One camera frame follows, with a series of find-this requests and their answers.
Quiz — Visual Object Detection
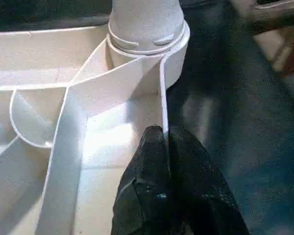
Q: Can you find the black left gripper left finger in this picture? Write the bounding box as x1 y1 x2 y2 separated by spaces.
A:
111 125 174 235

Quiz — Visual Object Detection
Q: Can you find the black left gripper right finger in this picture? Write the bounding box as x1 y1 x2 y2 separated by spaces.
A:
168 126 251 235

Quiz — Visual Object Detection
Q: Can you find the white plastic table top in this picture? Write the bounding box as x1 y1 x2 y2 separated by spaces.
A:
0 23 191 235

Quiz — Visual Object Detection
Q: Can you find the white plastic table leg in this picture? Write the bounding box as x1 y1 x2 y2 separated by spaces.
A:
108 0 187 55

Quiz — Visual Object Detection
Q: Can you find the black work mat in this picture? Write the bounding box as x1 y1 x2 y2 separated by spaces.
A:
0 0 294 235

